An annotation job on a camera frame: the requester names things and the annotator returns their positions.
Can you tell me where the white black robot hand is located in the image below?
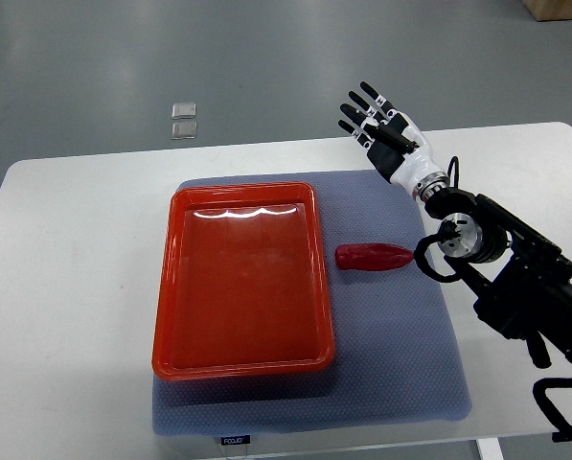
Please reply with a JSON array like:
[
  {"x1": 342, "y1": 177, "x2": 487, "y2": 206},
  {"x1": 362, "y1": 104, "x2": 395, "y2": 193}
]
[{"x1": 338, "y1": 81, "x2": 449, "y2": 201}]

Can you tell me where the red pepper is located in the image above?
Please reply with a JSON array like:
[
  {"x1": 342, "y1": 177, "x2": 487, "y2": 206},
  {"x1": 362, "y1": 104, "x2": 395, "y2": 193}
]
[{"x1": 334, "y1": 243, "x2": 414, "y2": 271}]

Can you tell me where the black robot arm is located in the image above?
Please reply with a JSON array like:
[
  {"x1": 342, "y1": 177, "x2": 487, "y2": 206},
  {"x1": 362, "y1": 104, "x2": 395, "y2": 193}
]
[{"x1": 414, "y1": 158, "x2": 572, "y2": 442}]

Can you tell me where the red plastic tray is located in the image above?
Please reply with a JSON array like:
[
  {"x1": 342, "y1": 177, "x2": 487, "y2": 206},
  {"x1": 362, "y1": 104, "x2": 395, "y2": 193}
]
[{"x1": 152, "y1": 182, "x2": 335, "y2": 381}]

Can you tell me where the cardboard box corner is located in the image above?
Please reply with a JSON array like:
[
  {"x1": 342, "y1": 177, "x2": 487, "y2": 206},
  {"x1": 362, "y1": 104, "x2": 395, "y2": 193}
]
[{"x1": 522, "y1": 0, "x2": 572, "y2": 22}]

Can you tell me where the blue-grey mesh mat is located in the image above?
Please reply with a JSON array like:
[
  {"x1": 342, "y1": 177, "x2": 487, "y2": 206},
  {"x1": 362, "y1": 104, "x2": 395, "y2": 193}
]
[{"x1": 152, "y1": 170, "x2": 471, "y2": 437}]

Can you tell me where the upper floor socket plate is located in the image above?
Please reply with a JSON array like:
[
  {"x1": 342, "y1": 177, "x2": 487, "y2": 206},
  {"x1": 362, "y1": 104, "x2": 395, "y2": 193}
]
[{"x1": 172, "y1": 102, "x2": 196, "y2": 120}]

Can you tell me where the white table leg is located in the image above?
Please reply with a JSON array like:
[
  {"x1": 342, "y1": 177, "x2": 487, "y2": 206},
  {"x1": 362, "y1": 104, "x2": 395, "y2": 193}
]
[{"x1": 476, "y1": 437, "x2": 504, "y2": 460}]

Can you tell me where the black table control label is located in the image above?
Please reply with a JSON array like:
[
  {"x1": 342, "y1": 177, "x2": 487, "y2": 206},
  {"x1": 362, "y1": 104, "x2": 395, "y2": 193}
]
[{"x1": 220, "y1": 434, "x2": 251, "y2": 447}]

